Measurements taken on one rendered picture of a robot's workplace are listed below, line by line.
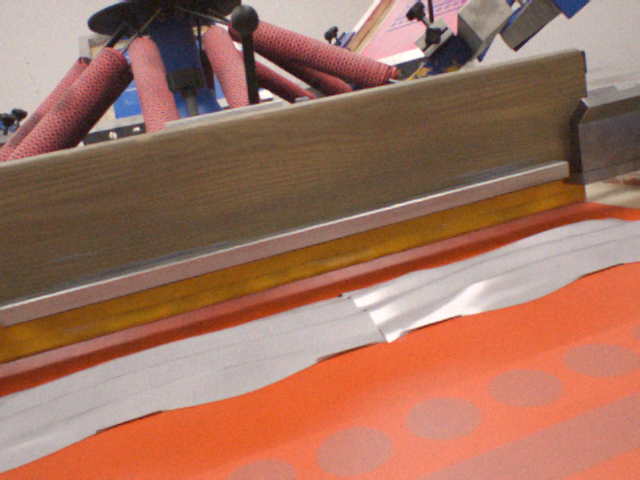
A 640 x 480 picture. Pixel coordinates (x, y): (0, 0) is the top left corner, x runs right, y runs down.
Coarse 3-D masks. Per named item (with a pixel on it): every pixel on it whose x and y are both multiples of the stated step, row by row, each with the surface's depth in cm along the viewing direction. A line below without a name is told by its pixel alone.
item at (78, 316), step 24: (528, 192) 35; (552, 192) 35; (432, 216) 33; (456, 216) 33; (336, 240) 32; (360, 240) 32; (384, 240) 32; (264, 264) 31; (288, 264) 31; (168, 288) 29; (192, 288) 30; (72, 312) 28; (96, 312) 28; (120, 312) 29; (0, 336) 27; (24, 336) 28
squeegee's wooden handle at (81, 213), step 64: (512, 64) 32; (576, 64) 33; (192, 128) 28; (256, 128) 28; (320, 128) 29; (384, 128) 30; (448, 128) 31; (512, 128) 32; (0, 192) 25; (64, 192) 26; (128, 192) 27; (192, 192) 28; (256, 192) 29; (320, 192) 30; (384, 192) 31; (0, 256) 26; (64, 256) 27; (128, 256) 27
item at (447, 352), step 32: (512, 224) 36; (544, 224) 35; (416, 256) 33; (448, 256) 32; (352, 288) 30; (576, 288) 24; (608, 288) 23; (448, 320) 23; (480, 320) 22; (512, 320) 22; (544, 320) 21; (576, 320) 21; (608, 320) 20; (416, 352) 21; (448, 352) 20; (480, 352) 20; (512, 352) 19; (448, 384) 18
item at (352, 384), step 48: (288, 288) 32; (144, 336) 29; (192, 336) 28; (0, 384) 27; (288, 384) 20; (336, 384) 20; (384, 384) 19; (432, 384) 18; (144, 432) 19; (192, 432) 18; (240, 432) 18; (288, 432) 17
